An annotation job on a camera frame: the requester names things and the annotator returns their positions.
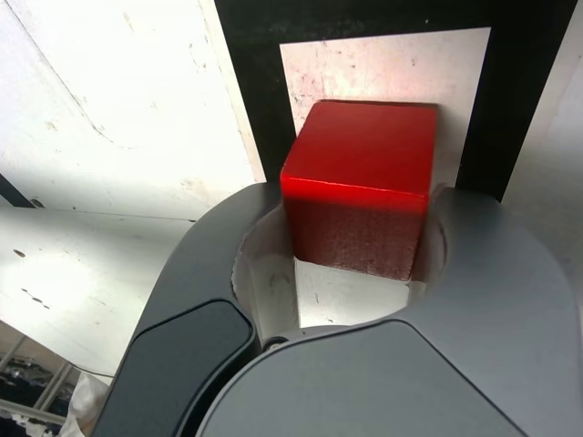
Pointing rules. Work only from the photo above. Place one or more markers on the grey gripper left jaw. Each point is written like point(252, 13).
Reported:
point(191, 282)

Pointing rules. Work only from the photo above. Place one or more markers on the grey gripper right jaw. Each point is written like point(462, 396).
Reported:
point(364, 391)

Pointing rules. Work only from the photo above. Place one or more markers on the red cube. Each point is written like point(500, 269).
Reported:
point(360, 150)

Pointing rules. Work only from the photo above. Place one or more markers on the black tape square outline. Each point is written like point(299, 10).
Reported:
point(364, 18)

